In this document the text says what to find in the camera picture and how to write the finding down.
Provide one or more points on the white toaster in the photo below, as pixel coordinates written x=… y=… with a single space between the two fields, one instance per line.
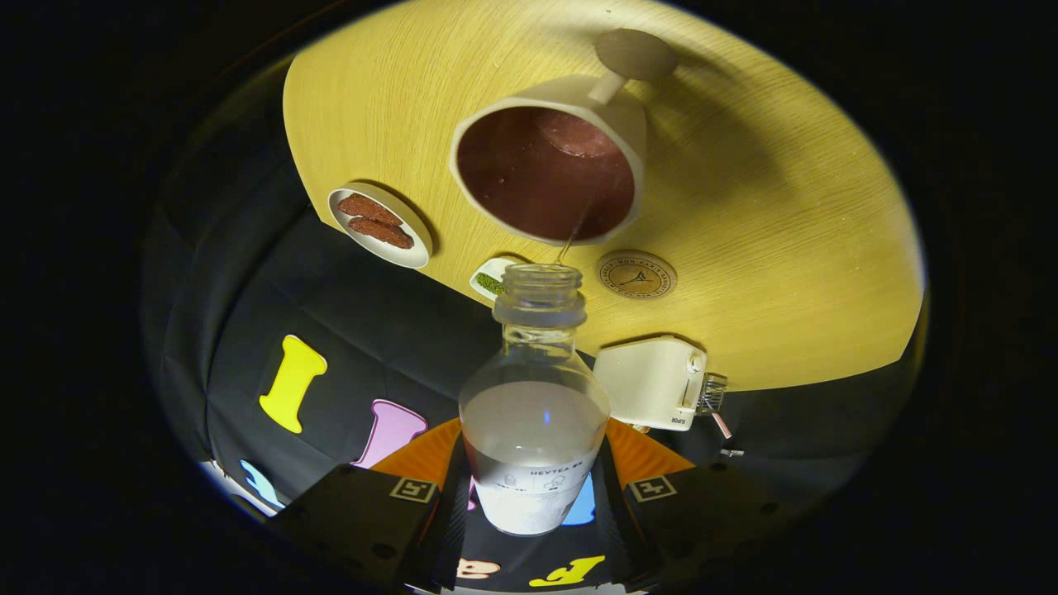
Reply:
x=640 y=384

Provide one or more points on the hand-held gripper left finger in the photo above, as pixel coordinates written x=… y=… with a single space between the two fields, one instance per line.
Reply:
x=453 y=529

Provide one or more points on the red meat piece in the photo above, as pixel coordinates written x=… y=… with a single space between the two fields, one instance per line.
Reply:
x=382 y=233
x=368 y=209

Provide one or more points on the metal mesh holder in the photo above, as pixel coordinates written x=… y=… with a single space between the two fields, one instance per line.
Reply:
x=712 y=392

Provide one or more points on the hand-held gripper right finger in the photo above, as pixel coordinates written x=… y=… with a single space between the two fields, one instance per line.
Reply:
x=613 y=529

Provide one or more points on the white round plate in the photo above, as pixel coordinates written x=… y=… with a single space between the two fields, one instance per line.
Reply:
x=413 y=252

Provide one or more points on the white divided spice dish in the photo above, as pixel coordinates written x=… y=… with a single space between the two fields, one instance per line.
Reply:
x=489 y=281

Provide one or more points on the black backdrop cloth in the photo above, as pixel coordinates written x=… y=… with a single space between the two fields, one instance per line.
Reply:
x=372 y=330

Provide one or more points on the clear juice bottle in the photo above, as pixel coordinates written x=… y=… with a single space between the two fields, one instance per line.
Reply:
x=533 y=430

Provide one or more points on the wooden table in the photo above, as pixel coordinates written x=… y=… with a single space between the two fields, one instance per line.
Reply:
x=785 y=248

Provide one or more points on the round cork coaster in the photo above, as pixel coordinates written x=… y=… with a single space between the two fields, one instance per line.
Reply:
x=636 y=275

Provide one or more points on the pink striped straw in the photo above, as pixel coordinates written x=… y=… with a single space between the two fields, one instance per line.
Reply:
x=722 y=425

